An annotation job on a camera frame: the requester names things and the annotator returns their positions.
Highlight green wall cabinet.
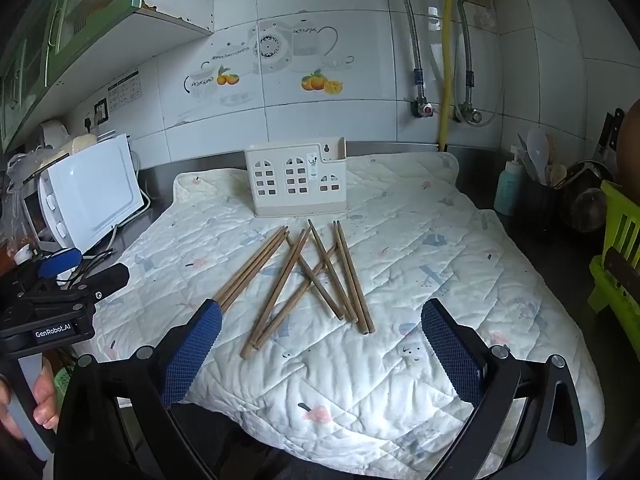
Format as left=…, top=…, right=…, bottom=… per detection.
left=0, top=0, right=215, bottom=153

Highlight green plastic dish rack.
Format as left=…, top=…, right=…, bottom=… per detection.
left=587, top=180, right=640, bottom=328

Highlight metal valve with red knob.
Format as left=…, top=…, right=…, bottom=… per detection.
left=410, top=95, right=436, bottom=120

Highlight black utensil container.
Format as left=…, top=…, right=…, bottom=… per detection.
left=520, top=175, right=566, bottom=233

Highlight braided metal hose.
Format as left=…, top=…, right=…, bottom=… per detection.
left=382, top=0, right=426, bottom=103
left=456, top=0, right=478, bottom=111

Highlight white countertop appliance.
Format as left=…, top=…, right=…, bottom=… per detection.
left=20, top=132, right=147, bottom=256

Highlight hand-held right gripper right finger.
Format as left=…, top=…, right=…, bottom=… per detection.
left=420, top=297, right=589, bottom=480

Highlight white power cable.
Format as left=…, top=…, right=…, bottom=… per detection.
left=107, top=192, right=153, bottom=248

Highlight black-handled cleaver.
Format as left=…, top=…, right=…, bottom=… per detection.
left=595, top=107, right=626, bottom=166

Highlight metal angle valve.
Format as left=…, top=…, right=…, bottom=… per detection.
left=454, top=104, right=485, bottom=125

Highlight yellow gas pipe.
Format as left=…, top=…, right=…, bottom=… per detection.
left=437, top=0, right=455, bottom=153

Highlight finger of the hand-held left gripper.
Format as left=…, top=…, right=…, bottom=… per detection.
left=64, top=262, right=131, bottom=307
left=0, top=247, right=84, bottom=307

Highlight brown round object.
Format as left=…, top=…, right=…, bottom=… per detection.
left=616, top=97, right=640, bottom=186

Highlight black cables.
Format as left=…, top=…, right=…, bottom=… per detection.
left=65, top=247, right=118, bottom=281

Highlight white rice paddle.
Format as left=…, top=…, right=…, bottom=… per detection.
left=525, top=127, right=550, bottom=186

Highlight brown wooden chopstick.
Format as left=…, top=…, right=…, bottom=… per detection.
left=240, top=228, right=308, bottom=360
left=286, top=235, right=348, bottom=321
left=338, top=220, right=376, bottom=336
left=216, top=226, right=289, bottom=307
left=250, top=242, right=339, bottom=351
left=221, top=231, right=292, bottom=313
left=333, top=220, right=368, bottom=336
left=211, top=229, right=281, bottom=301
left=307, top=219, right=358, bottom=323

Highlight printed wall notice sticker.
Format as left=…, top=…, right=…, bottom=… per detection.
left=107, top=71, right=143, bottom=113

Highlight cream plastic chopstick holder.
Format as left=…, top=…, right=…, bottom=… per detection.
left=244, top=135, right=348, bottom=218

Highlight white printed quilted mat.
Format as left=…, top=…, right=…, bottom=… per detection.
left=87, top=152, right=606, bottom=471

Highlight dark brown knife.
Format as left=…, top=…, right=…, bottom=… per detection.
left=602, top=246, right=640, bottom=301

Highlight person's left hand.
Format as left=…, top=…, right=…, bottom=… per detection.
left=0, top=364, right=59, bottom=442

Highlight white electric kettle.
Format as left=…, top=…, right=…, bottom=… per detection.
left=39, top=119, right=71, bottom=151

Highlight teal pump bottle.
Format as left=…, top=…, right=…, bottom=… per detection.
left=494, top=146, right=525, bottom=217

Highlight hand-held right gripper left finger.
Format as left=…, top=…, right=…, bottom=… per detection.
left=52, top=297, right=224, bottom=480

